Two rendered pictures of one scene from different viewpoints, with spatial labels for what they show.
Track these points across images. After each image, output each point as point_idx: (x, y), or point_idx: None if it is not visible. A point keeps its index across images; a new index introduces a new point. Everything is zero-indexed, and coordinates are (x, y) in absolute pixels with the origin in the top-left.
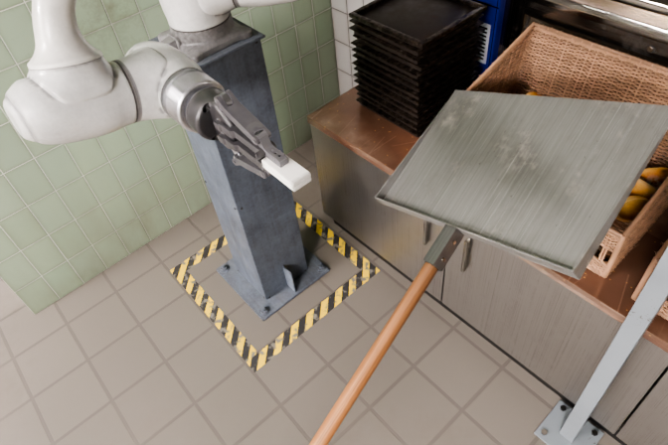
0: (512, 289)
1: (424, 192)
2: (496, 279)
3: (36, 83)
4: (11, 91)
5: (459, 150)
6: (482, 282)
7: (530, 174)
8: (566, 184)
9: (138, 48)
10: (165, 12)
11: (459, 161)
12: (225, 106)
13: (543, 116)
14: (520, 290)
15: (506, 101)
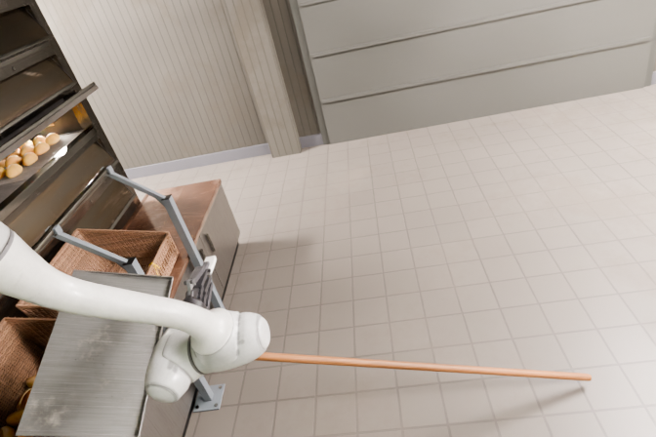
0: (151, 406)
1: (128, 397)
2: (147, 417)
3: (239, 316)
4: (252, 320)
5: (89, 388)
6: (149, 434)
7: (113, 326)
8: None
9: (164, 362)
10: None
11: (100, 382)
12: (194, 278)
13: (66, 337)
14: (151, 398)
15: (45, 373)
